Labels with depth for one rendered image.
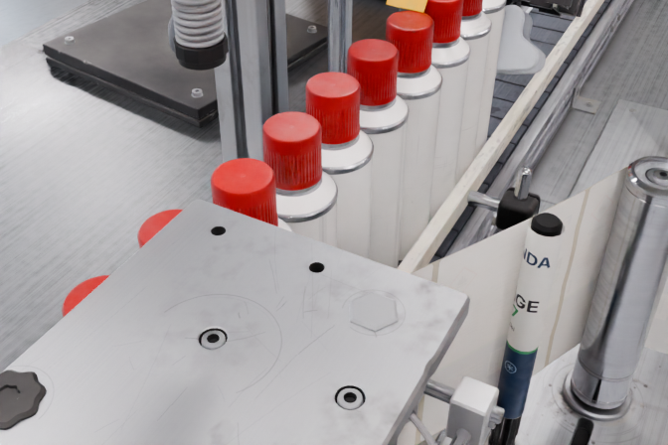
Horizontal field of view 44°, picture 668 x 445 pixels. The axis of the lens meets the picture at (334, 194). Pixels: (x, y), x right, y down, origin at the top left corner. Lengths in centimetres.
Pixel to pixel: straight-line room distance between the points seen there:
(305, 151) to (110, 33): 70
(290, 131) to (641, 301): 23
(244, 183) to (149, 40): 69
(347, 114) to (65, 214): 42
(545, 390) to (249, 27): 34
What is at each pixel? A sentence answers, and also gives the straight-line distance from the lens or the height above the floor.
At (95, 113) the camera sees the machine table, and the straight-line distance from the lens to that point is 99.
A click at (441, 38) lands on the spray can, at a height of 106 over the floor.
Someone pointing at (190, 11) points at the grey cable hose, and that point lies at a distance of 52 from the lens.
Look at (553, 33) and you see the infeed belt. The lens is 106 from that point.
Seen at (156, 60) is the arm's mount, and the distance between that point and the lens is 104.
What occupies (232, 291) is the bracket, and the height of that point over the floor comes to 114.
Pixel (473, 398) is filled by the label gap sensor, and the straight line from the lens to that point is 41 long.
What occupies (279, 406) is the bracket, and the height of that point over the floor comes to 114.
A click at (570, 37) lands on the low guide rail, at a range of 97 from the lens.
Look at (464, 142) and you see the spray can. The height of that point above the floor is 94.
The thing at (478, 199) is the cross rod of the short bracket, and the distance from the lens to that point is 70.
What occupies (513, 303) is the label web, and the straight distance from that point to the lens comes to 48.
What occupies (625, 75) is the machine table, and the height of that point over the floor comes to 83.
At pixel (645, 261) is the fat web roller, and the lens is 50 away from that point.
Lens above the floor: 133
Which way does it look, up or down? 37 degrees down
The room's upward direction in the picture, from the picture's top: straight up
